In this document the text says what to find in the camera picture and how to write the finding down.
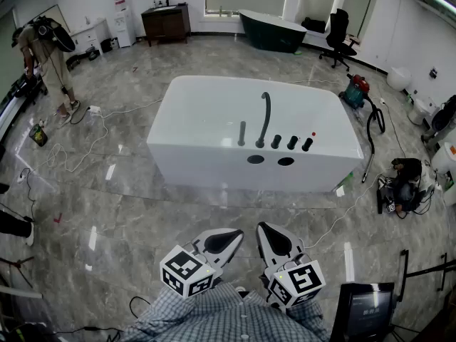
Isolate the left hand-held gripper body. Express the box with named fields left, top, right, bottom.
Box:
left=159, top=242, right=224, bottom=299

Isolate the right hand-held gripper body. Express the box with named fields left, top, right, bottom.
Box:
left=259, top=253, right=326, bottom=314

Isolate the person's left forearm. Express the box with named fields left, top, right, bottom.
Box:
left=137, top=285, right=204, bottom=338

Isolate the person's right forearm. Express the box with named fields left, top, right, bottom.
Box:
left=284, top=294, right=331, bottom=342

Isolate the white bathtub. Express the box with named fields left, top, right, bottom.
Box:
left=146, top=75, right=365, bottom=194

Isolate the dark green bathtub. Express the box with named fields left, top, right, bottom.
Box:
left=237, top=8, right=309, bottom=54

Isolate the person's checked shirt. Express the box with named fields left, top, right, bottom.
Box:
left=123, top=281, right=331, bottom=342

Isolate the black display monitor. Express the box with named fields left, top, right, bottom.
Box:
left=329, top=281, right=396, bottom=342

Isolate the black metal rack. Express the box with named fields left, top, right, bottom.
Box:
left=398, top=249, right=449, bottom=292

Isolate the black curved faucet spout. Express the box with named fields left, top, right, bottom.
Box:
left=254, top=91, right=272, bottom=149

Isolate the dark tripod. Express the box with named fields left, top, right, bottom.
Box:
left=0, top=256, right=36, bottom=289

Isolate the white side table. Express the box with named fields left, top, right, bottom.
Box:
left=0, top=284, right=43, bottom=301

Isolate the white bucket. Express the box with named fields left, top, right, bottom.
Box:
left=430, top=142, right=456, bottom=176

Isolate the white toilet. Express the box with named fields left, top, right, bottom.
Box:
left=386, top=66, right=414, bottom=93
left=407, top=96, right=438, bottom=126

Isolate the green mesh trash bin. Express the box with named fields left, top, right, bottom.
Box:
left=28, top=123, right=49, bottom=147

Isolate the black office chair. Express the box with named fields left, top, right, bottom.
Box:
left=318, top=8, right=359, bottom=72

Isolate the black low stand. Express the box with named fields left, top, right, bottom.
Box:
left=66, top=53, right=90, bottom=71

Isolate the dark wooden cabinet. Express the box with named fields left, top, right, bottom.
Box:
left=140, top=2, right=192, bottom=48

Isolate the black bag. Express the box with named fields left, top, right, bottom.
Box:
left=301, top=16, right=328, bottom=34

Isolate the black equipment cart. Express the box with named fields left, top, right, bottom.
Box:
left=0, top=72, right=50, bottom=120

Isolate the white water dispenser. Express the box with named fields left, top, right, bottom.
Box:
left=113, top=0, right=137, bottom=48

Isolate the white drawer cabinet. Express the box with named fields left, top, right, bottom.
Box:
left=69, top=17, right=110, bottom=56

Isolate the narrow grey roller blind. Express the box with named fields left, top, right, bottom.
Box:
left=340, top=0, right=379, bottom=38

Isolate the white framed board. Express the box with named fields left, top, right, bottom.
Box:
left=33, top=4, right=71, bottom=32

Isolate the black vacuum hose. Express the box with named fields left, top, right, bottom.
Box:
left=361, top=95, right=387, bottom=185

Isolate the thin floor cable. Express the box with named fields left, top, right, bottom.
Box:
left=379, top=98, right=408, bottom=158

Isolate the black floor cable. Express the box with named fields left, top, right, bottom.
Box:
left=21, top=171, right=36, bottom=224

